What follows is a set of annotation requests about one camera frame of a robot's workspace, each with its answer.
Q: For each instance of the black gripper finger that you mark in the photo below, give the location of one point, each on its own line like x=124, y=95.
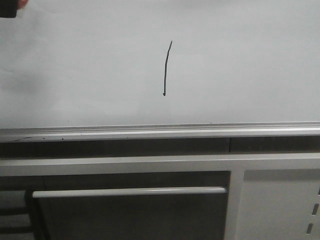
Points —
x=8, y=8

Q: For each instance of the red round magnet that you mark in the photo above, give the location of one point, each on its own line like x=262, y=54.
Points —
x=22, y=4

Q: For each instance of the white rounded rail bar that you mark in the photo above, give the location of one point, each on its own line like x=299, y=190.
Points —
x=129, y=192

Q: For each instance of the white whiteboard with aluminium frame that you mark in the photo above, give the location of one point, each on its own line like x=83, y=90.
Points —
x=73, y=70

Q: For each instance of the white metal frame rack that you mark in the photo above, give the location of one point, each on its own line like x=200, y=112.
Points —
x=237, y=164

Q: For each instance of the dark chair back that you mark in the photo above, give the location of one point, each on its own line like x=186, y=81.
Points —
x=15, y=223

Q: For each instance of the black marker stroke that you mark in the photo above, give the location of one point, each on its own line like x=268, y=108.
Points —
x=166, y=69

